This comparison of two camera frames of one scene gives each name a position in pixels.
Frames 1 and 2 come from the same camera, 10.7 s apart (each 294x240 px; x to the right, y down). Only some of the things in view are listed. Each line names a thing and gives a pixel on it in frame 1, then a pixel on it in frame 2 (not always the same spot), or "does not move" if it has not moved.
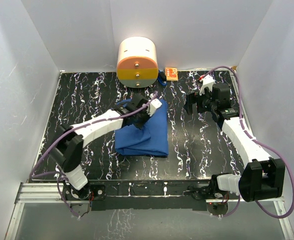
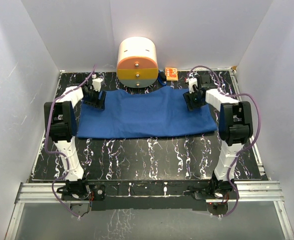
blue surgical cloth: x=151 y=140 to x=160 y=113
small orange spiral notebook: x=171 y=73 does not move
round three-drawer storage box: x=137 y=64 does not move
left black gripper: x=139 y=125 to x=101 y=99
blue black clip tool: x=161 y=77 does not move
